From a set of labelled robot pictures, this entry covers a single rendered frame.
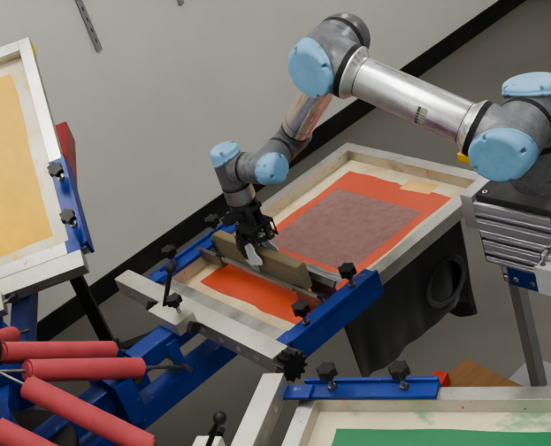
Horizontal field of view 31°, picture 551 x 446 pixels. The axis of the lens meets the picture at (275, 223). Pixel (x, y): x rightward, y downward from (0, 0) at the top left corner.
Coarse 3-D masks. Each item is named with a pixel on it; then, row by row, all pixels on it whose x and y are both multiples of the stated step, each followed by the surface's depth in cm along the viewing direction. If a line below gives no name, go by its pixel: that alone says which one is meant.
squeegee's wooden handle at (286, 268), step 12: (216, 240) 267; (228, 240) 262; (228, 252) 266; (264, 252) 251; (276, 252) 249; (264, 264) 253; (276, 264) 248; (288, 264) 243; (300, 264) 242; (276, 276) 251; (288, 276) 246; (300, 276) 242
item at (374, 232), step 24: (408, 192) 279; (432, 192) 275; (360, 216) 276; (384, 216) 272; (408, 216) 269; (336, 240) 269; (360, 240) 266; (384, 240) 262; (336, 264) 259; (360, 264) 256; (264, 288) 260; (336, 288) 250; (264, 312) 251; (288, 312) 248
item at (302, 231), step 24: (336, 192) 291; (360, 192) 287; (384, 192) 283; (288, 216) 288; (312, 216) 284; (336, 216) 280; (288, 240) 277; (312, 240) 273; (216, 288) 267; (240, 288) 263
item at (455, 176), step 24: (312, 168) 301; (336, 168) 303; (408, 168) 286; (432, 168) 279; (456, 168) 275; (288, 192) 293; (456, 216) 258; (408, 240) 252; (432, 240) 254; (192, 264) 275; (384, 264) 247; (192, 288) 264; (240, 312) 248
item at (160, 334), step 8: (160, 328) 243; (152, 336) 241; (160, 336) 240; (168, 336) 239; (176, 336) 241; (184, 336) 243; (192, 336) 244; (136, 344) 240; (144, 344) 239; (152, 344) 238; (160, 344) 238; (128, 352) 238; (136, 352) 237; (144, 352) 236; (152, 352) 237; (160, 352) 239; (144, 360) 236; (152, 360) 238; (160, 360) 239
